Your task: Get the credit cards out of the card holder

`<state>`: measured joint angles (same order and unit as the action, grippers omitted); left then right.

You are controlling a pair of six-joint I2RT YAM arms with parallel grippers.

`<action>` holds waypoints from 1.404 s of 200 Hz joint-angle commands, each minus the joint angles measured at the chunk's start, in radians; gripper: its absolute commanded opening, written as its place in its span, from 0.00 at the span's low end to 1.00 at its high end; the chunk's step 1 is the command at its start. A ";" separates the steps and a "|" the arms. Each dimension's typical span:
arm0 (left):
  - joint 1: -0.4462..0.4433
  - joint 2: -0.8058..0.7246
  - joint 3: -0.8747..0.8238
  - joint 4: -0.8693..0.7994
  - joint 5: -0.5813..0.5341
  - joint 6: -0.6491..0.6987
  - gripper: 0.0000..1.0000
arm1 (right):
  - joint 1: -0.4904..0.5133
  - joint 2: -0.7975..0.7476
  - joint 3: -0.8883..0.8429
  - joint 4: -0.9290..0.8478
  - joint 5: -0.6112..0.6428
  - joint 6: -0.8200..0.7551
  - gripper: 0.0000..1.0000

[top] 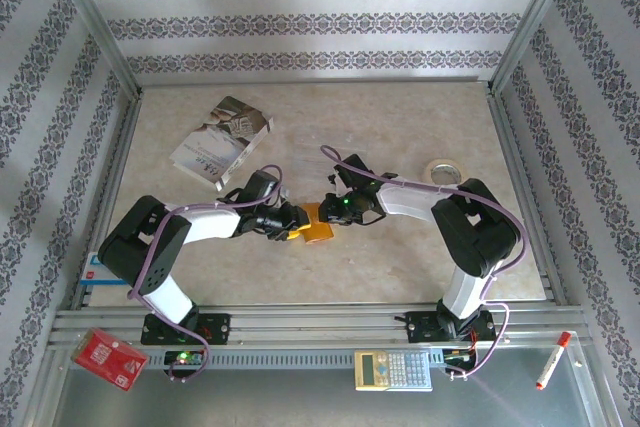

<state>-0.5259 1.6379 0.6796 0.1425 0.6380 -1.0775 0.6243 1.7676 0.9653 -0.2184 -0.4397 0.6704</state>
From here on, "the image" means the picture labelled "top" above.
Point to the orange card holder wallet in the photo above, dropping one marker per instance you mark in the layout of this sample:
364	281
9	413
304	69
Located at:
320	232

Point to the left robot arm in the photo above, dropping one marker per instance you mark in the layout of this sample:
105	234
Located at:
210	222

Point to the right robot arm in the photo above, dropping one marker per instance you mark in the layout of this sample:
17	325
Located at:
410	202

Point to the beige masking tape roll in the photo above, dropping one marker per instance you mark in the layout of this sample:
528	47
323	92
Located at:
427	173

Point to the wide aluminium mounting beam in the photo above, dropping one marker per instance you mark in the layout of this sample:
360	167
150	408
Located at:
325	319

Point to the paperback book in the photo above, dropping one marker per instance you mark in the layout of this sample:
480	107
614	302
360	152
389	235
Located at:
220	137

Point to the circuit board with green LED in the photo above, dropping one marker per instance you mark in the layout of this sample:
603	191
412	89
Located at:
182	358

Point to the beige grey calculator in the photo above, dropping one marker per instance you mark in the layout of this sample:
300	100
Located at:
395	369

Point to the grey metal shelf plate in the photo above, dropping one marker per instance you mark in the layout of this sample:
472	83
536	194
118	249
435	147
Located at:
300	402

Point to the blue and white box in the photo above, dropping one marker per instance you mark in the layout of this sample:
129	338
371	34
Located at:
92	272

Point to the red cardboard box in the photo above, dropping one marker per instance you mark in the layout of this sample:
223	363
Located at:
107	357

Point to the red and white marker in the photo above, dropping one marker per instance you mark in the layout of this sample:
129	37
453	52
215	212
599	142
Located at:
550	364

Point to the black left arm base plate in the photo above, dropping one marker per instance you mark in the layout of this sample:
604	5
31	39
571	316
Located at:
220	327

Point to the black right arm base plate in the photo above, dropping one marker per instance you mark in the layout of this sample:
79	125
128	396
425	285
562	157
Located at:
420	327

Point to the aluminium frame rail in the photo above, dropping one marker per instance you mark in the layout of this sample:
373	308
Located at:
510	147
425	81
113	182

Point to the aluminium frame post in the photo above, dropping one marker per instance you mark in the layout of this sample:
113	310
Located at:
535	17
94	17

